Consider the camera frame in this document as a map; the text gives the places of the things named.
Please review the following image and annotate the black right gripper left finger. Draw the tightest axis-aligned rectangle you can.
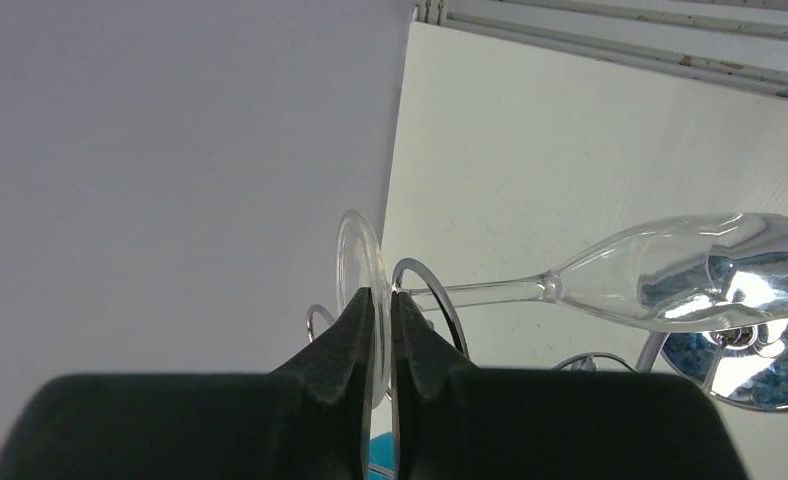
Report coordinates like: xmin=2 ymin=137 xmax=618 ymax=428
xmin=0 ymin=288 xmax=375 ymax=479

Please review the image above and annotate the clear wine glass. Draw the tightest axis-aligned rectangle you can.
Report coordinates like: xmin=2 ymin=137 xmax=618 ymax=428
xmin=335 ymin=209 xmax=788 ymax=392

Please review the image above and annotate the chrome right wine glass rack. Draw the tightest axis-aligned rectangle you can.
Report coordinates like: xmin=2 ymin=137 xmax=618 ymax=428
xmin=304 ymin=256 xmax=788 ymax=480

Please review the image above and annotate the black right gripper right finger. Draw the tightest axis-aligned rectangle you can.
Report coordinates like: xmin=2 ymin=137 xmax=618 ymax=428
xmin=391 ymin=294 xmax=747 ymax=479

